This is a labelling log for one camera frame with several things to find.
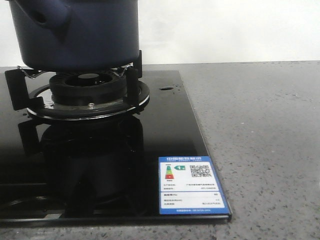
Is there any dark blue cooking pot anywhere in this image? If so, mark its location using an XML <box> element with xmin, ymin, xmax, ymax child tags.
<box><xmin>9</xmin><ymin>0</ymin><xmax>140</xmax><ymax>72</ymax></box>

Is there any right black pot support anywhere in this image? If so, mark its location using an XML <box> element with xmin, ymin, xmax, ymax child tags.
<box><xmin>5</xmin><ymin>55</ymin><xmax>149</xmax><ymax>121</ymax></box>

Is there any right gas burner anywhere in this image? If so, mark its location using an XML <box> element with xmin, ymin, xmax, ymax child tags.
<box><xmin>27</xmin><ymin>70</ymin><xmax>150</xmax><ymax>122</ymax></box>

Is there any blue energy label sticker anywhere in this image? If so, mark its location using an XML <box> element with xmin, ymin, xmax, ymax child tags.
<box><xmin>158</xmin><ymin>156</ymin><xmax>231</xmax><ymax>217</ymax></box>

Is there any black glass gas stove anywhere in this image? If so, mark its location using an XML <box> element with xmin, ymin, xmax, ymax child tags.
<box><xmin>0</xmin><ymin>70</ymin><xmax>232</xmax><ymax>226</ymax></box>

